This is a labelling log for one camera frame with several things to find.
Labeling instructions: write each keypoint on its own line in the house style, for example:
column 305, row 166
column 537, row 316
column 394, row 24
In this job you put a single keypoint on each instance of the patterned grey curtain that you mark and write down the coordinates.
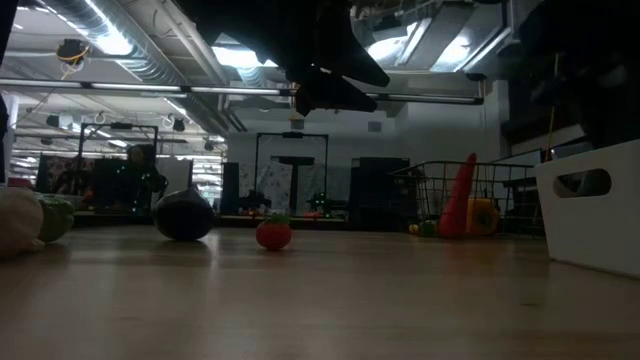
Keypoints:
column 270, row 185

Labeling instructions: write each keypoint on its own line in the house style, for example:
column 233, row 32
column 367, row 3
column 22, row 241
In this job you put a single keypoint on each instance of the long tube light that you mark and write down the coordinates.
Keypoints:
column 135, row 87

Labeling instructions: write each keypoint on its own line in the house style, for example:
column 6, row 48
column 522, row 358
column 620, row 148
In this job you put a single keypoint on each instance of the black tall box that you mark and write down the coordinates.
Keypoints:
column 230, row 187

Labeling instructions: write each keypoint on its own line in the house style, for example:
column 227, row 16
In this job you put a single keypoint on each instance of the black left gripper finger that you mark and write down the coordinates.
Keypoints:
column 335, row 97
column 362, row 62

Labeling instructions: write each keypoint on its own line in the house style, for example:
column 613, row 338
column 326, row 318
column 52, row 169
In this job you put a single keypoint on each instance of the red toy tomato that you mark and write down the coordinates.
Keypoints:
column 274, row 236

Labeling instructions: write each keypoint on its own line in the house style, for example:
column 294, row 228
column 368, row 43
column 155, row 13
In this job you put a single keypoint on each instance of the red chili pepper toy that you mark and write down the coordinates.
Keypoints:
column 457, row 210

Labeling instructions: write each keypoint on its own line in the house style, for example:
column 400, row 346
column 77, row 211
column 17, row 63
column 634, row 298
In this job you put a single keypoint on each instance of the white plastic bin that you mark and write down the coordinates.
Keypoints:
column 590, row 235

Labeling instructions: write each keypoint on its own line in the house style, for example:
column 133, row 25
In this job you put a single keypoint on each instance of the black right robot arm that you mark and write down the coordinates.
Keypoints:
column 590, row 30

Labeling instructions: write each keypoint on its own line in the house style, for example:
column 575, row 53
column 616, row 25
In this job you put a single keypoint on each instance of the silver ventilation duct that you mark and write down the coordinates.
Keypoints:
column 145, row 65

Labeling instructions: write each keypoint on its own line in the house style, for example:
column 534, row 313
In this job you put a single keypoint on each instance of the white garlic bulb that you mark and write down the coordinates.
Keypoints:
column 20, row 220

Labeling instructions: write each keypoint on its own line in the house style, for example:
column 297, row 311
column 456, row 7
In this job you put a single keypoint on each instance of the light green cucumber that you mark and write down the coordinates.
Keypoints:
column 57, row 217

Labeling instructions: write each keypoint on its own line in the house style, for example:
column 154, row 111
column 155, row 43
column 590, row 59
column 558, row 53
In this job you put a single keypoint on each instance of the dark robot with green lights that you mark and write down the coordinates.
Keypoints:
column 322, row 204

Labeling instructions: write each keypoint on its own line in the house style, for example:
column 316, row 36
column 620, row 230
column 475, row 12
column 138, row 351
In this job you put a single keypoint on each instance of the black aluminium frame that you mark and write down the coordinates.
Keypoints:
column 6, row 25

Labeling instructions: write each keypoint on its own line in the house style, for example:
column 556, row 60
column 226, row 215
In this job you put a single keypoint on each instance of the black T stand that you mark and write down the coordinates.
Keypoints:
column 293, row 161

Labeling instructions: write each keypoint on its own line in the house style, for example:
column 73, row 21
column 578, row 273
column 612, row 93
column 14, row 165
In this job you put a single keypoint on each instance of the black frame stand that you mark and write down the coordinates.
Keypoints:
column 121, row 125
column 292, row 134

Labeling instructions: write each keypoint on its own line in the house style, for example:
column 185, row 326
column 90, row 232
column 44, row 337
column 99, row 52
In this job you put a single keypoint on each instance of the black cabinet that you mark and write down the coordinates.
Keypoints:
column 380, row 190

